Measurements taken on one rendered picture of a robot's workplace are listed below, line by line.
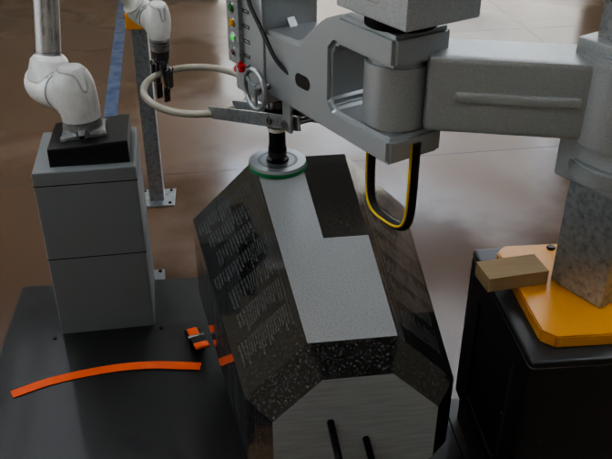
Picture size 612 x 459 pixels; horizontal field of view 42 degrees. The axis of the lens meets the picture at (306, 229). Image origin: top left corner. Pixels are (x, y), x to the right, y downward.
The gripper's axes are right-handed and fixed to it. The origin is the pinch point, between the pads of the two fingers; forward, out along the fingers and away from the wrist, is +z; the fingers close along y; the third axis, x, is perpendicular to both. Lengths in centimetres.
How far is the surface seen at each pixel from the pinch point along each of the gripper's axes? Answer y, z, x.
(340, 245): 139, -10, -45
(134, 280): 36, 58, -51
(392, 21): 152, -87, -48
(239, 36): 76, -56, -27
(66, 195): 19, 15, -67
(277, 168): 91, -8, -23
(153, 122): -48, 44, 31
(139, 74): -53, 17, 28
